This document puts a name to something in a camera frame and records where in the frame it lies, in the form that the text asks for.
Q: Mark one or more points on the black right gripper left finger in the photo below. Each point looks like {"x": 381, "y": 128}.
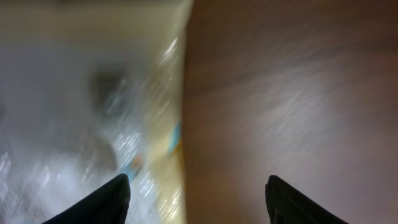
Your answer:
{"x": 106, "y": 205}

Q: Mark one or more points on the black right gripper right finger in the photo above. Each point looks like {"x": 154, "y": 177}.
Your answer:
{"x": 286, "y": 205}

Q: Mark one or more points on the yellow noodle packet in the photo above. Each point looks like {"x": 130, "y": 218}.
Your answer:
{"x": 91, "y": 90}

